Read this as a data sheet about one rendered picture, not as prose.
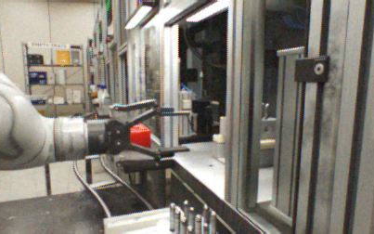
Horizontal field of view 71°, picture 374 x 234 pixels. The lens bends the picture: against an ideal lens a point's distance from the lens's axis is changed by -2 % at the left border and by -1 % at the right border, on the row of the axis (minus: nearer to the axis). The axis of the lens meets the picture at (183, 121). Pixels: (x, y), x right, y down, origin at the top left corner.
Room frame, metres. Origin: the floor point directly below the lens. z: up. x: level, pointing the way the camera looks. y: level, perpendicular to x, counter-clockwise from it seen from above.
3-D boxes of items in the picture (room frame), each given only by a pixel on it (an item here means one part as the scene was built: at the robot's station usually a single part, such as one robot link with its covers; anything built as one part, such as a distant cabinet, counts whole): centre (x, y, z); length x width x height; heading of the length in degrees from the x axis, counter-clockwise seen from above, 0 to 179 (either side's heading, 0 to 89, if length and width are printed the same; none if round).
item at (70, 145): (0.54, 0.23, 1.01); 0.09 x 0.06 x 0.09; 21
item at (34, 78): (6.51, 3.11, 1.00); 1.30 x 0.51 x 2.00; 111
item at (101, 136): (0.56, 0.16, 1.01); 0.09 x 0.07 x 0.08; 111
